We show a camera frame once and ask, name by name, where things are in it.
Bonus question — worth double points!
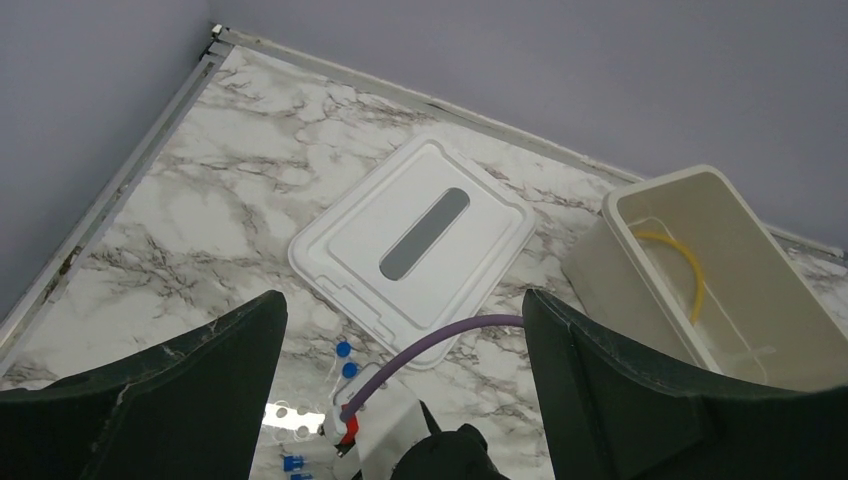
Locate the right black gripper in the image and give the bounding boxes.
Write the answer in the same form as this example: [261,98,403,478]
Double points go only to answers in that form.
[390,401,507,480]

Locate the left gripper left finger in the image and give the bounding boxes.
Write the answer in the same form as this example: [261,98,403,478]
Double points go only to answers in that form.
[1,290,287,479]

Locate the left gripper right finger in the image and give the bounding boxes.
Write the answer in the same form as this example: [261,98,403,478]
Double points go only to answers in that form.
[522,289,847,479]

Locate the lone blue capped tube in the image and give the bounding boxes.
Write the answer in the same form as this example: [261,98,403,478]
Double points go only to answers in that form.
[328,359,359,397]

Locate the clear test tube rack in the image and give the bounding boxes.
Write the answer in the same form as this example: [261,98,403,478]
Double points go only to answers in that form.
[261,400,325,443]

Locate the beige plastic bin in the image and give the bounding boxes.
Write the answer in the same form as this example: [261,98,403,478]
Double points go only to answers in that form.
[563,165,847,392]

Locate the white bin lid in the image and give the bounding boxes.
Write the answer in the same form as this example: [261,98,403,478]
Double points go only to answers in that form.
[288,135,536,354]

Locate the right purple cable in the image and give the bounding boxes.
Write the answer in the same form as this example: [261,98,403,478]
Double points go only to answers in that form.
[339,313,526,425]

